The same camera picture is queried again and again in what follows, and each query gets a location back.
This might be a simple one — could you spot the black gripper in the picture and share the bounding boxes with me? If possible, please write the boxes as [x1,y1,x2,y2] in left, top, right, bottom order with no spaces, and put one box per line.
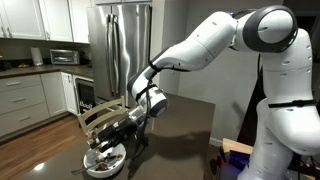
[87,116,138,151]

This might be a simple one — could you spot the colourful cereal pieces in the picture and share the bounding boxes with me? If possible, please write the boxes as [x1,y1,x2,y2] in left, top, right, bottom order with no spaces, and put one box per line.
[88,131,99,145]
[94,154,124,172]

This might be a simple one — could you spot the white ceramic bowl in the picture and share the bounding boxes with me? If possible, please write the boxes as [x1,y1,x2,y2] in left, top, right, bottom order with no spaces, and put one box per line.
[82,143,127,179]

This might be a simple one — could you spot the cream wooden chair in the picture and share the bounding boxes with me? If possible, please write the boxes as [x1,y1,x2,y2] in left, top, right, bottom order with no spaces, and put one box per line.
[76,95,127,137]

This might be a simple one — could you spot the silver metal spoon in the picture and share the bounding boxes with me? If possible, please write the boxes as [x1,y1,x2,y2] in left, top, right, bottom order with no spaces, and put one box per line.
[70,156,118,176]

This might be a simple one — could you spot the black beverage cooler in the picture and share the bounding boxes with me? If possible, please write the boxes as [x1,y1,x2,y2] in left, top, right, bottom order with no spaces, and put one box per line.
[74,77,98,116]

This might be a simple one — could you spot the stainless steel refrigerator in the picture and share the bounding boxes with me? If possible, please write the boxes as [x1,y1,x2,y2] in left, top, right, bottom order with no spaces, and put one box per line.
[86,3,152,108]

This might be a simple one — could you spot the white lower kitchen cabinets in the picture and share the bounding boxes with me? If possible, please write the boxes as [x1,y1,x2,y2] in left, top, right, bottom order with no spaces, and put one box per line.
[0,71,79,138]

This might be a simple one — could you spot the white kitchen cabinets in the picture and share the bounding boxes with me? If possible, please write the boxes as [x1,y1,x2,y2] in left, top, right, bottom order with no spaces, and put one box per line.
[0,0,91,44]
[0,71,79,138]

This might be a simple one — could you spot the silver toaster oven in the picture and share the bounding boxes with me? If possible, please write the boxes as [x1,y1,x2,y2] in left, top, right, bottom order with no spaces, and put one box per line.
[49,49,81,66]

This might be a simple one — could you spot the white paper towel roll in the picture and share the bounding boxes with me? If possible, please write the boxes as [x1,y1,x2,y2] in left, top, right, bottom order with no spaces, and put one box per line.
[29,46,44,67]

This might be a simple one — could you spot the light wooden box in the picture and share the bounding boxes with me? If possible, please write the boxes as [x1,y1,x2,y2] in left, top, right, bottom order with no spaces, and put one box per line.
[221,138,254,156]

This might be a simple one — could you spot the white upper kitchen cabinets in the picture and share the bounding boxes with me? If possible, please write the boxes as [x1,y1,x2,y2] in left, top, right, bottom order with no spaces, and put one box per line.
[0,0,91,44]

